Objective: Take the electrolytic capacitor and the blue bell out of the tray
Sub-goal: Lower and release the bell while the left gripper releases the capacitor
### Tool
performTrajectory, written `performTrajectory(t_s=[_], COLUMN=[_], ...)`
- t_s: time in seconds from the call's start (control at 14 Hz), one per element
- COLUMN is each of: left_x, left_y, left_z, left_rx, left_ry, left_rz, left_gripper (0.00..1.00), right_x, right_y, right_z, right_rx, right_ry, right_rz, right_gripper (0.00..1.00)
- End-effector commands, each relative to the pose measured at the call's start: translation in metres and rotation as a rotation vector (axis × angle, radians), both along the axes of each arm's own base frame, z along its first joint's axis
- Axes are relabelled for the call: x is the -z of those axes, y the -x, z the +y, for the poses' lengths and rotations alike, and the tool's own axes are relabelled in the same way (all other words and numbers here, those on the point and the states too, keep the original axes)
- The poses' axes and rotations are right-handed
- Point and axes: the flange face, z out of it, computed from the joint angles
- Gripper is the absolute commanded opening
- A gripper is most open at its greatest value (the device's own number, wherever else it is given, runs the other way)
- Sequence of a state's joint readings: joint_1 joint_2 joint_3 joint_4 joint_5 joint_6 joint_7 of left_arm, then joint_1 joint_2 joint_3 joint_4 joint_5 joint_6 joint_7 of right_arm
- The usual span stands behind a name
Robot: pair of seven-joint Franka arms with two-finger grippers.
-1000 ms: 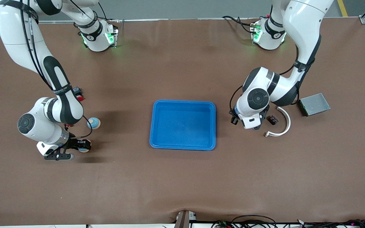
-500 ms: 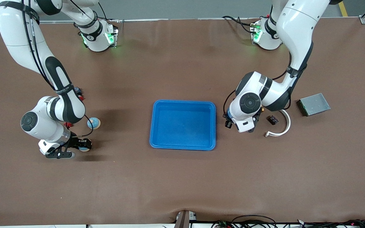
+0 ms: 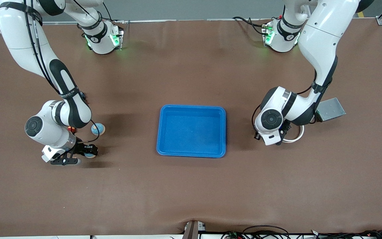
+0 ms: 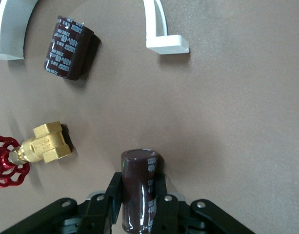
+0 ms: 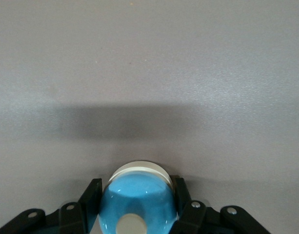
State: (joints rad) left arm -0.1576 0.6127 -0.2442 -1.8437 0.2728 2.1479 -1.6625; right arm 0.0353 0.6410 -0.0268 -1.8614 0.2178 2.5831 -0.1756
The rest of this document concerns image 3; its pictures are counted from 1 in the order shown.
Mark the blue plastic tray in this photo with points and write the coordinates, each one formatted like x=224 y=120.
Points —
x=191 y=131

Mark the white curved plastic strip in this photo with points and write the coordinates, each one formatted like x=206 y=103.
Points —
x=302 y=132

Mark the red button orange black body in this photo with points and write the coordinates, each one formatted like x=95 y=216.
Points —
x=72 y=130

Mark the grey metal box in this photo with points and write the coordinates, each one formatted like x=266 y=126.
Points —
x=333 y=109

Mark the grey metal table bracket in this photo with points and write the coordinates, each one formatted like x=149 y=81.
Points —
x=192 y=230

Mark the blue desk bell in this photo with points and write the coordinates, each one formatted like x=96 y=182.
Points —
x=98 y=129
x=91 y=155

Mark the red push button grey body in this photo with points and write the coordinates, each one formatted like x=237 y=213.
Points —
x=82 y=96

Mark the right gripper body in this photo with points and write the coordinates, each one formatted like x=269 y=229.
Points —
x=77 y=148

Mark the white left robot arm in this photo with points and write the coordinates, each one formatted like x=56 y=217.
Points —
x=320 y=36

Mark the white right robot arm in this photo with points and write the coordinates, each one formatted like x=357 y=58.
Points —
x=22 y=43

